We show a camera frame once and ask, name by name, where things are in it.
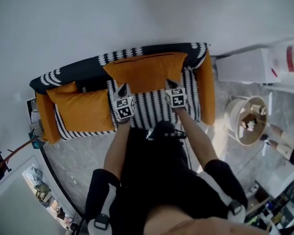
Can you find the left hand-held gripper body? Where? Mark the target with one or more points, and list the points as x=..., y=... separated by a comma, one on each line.
x=124, y=108

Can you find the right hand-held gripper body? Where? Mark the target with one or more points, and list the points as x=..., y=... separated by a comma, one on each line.
x=177, y=98

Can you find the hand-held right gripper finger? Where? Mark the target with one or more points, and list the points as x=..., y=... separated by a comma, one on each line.
x=172, y=84

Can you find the orange cushion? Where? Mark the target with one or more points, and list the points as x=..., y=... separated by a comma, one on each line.
x=147, y=70
x=85, y=109

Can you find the person's left forearm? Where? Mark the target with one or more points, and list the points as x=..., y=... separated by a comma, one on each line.
x=116, y=148

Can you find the person's right forearm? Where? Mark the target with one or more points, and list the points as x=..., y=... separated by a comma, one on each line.
x=196, y=136

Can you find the black white patterned sofa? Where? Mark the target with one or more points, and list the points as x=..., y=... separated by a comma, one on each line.
x=152, y=111

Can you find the white cabinet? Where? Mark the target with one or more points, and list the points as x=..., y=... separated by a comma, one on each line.
x=242, y=66

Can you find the person's black clothed torso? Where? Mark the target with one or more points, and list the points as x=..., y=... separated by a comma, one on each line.
x=156, y=175

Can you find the round wooden basket table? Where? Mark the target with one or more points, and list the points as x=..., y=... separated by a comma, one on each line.
x=250, y=121

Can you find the pile of clothes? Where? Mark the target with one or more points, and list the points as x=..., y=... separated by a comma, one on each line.
x=39, y=185

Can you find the white bucket with red label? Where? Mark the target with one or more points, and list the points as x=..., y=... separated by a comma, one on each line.
x=287, y=60

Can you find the red rod with black clamp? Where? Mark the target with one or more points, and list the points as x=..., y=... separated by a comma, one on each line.
x=12, y=155

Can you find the cluttered desk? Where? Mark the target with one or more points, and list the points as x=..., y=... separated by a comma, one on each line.
x=276, y=204

